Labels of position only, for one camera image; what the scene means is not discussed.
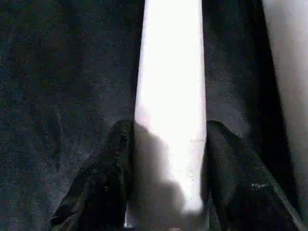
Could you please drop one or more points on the black work mat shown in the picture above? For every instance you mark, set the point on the black work mat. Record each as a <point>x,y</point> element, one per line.
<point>62,72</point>

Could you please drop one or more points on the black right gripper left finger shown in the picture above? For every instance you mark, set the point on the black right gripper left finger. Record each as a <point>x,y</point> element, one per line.
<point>96,187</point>

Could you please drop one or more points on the white plastic table leg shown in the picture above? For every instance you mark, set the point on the white plastic table leg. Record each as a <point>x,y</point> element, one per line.
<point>171,96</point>
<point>293,72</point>

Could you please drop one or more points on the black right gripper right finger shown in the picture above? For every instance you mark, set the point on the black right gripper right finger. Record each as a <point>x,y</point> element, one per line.
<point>250,187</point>

